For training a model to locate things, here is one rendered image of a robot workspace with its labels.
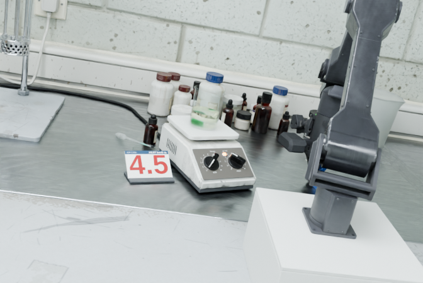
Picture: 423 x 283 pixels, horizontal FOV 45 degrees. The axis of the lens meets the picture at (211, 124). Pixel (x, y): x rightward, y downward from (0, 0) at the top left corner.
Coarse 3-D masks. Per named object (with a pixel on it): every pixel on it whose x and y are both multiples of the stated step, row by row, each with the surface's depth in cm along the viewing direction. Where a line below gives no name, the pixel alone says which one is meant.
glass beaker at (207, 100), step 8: (200, 88) 108; (208, 88) 108; (216, 88) 108; (200, 96) 103; (208, 96) 103; (216, 96) 103; (192, 104) 106; (200, 104) 104; (208, 104) 103; (216, 104) 104; (192, 112) 106; (200, 112) 104; (208, 112) 104; (216, 112) 105; (192, 120) 106; (200, 120) 105; (208, 120) 105; (216, 120) 106; (200, 128) 105; (208, 128) 105
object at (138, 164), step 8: (128, 160) 99; (136, 160) 100; (144, 160) 101; (152, 160) 101; (160, 160) 102; (128, 168) 98; (136, 168) 99; (144, 168) 100; (152, 168) 101; (160, 168) 101; (168, 168) 102
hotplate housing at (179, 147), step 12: (168, 132) 108; (180, 132) 107; (168, 144) 108; (180, 144) 103; (192, 144) 102; (204, 144) 103; (216, 144) 104; (228, 144) 106; (180, 156) 103; (192, 156) 100; (180, 168) 103; (192, 168) 99; (192, 180) 99; (204, 180) 97; (216, 180) 98; (228, 180) 100; (240, 180) 101; (252, 180) 102
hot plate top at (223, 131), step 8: (168, 120) 109; (176, 120) 108; (184, 120) 109; (184, 128) 104; (192, 128) 105; (216, 128) 108; (224, 128) 109; (192, 136) 101; (200, 136) 102; (208, 136) 103; (216, 136) 104; (224, 136) 105; (232, 136) 106
